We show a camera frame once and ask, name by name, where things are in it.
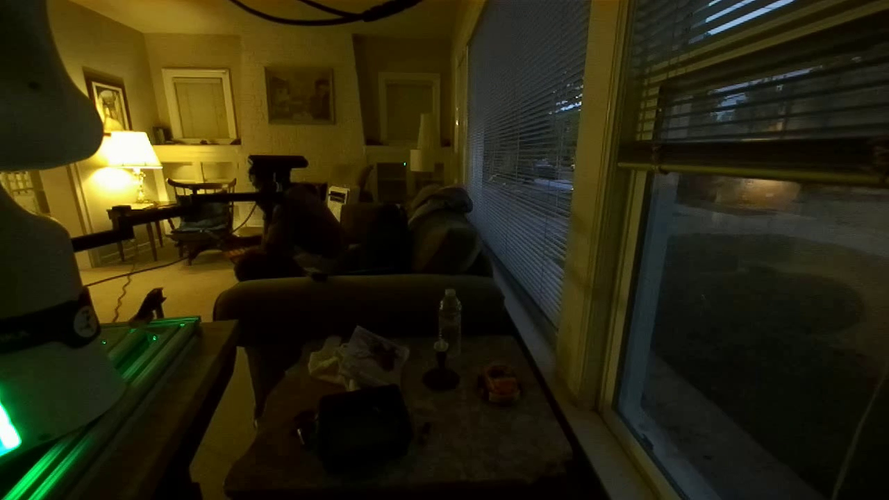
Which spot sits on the window white blinds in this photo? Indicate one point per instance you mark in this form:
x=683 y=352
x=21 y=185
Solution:
x=760 y=88
x=524 y=113

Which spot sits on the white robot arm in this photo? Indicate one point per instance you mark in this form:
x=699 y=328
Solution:
x=46 y=121

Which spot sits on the dark sofa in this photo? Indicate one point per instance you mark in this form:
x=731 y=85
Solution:
x=277 y=318

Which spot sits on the clear plastic water bottle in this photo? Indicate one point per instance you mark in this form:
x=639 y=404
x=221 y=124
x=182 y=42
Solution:
x=452 y=321

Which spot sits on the orange small toy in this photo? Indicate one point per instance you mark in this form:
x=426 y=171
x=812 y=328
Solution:
x=499 y=386

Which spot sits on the black bag on table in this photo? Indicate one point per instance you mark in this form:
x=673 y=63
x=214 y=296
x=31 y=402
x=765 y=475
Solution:
x=358 y=429

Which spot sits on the large framed painting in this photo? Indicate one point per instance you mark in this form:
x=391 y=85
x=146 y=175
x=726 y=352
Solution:
x=302 y=96

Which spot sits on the lit table lamp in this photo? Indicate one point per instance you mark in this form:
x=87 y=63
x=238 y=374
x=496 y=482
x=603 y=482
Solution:
x=134 y=154

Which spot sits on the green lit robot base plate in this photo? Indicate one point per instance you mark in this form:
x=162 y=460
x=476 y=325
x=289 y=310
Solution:
x=63 y=409

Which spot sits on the framed wall picture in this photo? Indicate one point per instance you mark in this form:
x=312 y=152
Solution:
x=110 y=99

